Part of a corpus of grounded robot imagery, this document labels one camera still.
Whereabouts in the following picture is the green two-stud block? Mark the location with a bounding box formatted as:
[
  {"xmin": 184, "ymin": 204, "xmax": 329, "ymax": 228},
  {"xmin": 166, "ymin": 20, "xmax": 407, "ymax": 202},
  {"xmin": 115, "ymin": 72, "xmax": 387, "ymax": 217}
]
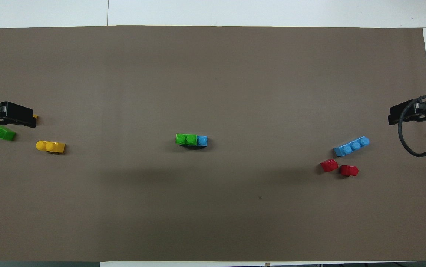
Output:
[
  {"xmin": 176, "ymin": 134, "xmax": 198, "ymax": 146},
  {"xmin": 0, "ymin": 125, "xmax": 16, "ymax": 142}
]

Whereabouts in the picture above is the blue three-stud block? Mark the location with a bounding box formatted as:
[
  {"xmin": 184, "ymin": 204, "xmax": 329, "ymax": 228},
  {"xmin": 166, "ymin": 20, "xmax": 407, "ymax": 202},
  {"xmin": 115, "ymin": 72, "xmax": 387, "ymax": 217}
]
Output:
[
  {"xmin": 333, "ymin": 136, "xmax": 370, "ymax": 158},
  {"xmin": 179, "ymin": 135, "xmax": 208, "ymax": 149}
]

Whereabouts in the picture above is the red single-stud block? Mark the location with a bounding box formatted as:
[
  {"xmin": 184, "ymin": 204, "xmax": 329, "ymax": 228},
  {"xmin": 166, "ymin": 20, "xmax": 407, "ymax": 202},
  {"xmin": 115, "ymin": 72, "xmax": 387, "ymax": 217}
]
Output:
[
  {"xmin": 321, "ymin": 159, "xmax": 339, "ymax": 173},
  {"xmin": 340, "ymin": 165, "xmax": 359, "ymax": 177}
]

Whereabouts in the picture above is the brown table mat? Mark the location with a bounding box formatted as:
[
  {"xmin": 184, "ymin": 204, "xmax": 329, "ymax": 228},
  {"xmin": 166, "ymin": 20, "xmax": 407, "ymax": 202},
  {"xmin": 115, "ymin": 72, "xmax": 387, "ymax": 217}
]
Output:
[{"xmin": 0, "ymin": 25, "xmax": 426, "ymax": 262}]

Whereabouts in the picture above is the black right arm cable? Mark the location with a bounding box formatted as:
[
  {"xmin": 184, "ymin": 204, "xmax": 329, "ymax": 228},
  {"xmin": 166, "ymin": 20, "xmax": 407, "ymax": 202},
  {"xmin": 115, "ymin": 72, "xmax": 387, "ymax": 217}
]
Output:
[{"xmin": 398, "ymin": 94, "xmax": 426, "ymax": 158}]

